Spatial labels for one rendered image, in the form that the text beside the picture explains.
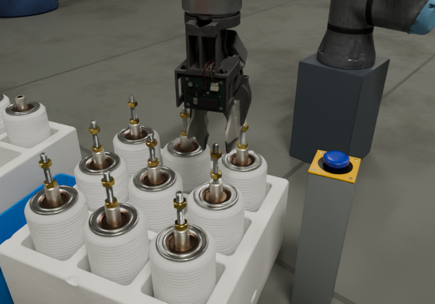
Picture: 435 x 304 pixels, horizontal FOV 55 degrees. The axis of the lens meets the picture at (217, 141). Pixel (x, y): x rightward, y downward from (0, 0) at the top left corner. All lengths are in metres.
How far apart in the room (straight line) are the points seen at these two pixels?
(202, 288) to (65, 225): 0.24
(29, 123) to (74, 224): 0.39
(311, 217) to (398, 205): 0.49
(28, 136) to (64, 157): 0.10
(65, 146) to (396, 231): 0.82
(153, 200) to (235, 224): 0.14
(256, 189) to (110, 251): 0.29
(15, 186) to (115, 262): 0.41
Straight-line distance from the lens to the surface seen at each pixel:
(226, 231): 0.68
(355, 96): 1.11
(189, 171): 0.80
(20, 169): 1.01
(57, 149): 1.07
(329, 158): 0.66
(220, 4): 0.51
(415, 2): 1.03
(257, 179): 0.76
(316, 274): 0.79
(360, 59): 1.13
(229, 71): 0.53
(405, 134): 1.52
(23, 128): 1.05
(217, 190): 0.67
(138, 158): 0.86
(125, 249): 0.65
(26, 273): 0.77
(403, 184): 1.25
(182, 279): 0.60
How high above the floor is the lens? 0.68
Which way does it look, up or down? 30 degrees down
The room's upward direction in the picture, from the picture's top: straight up
